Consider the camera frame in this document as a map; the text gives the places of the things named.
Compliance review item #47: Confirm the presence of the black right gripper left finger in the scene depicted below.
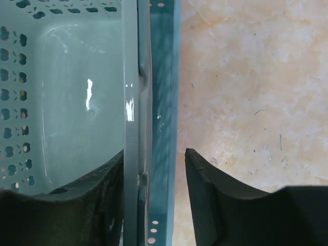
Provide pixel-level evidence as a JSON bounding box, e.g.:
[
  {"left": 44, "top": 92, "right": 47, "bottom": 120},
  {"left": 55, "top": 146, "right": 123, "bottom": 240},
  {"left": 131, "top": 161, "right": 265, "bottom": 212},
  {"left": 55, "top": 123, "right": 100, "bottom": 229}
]
[{"left": 1, "top": 151, "right": 124, "bottom": 246}]

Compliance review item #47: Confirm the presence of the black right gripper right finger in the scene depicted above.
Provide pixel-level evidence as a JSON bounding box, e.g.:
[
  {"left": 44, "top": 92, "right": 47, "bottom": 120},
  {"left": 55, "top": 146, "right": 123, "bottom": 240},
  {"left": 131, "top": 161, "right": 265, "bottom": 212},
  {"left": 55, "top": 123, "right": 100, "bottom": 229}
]
[{"left": 185, "top": 149, "right": 327, "bottom": 245}]

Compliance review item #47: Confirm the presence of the blue shallow plastic tray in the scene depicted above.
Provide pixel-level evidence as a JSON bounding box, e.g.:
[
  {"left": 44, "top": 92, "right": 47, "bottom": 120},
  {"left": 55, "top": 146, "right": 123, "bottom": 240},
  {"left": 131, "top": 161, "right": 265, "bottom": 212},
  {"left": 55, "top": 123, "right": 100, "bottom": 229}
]
[{"left": 148, "top": 1, "right": 181, "bottom": 245}]

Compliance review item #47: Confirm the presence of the large teal perforated basket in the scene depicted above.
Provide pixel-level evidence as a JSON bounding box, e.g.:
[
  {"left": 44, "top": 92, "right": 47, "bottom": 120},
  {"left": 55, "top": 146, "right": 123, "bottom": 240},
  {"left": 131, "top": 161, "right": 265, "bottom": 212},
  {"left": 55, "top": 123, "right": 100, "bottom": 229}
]
[{"left": 1, "top": 1, "right": 152, "bottom": 245}]

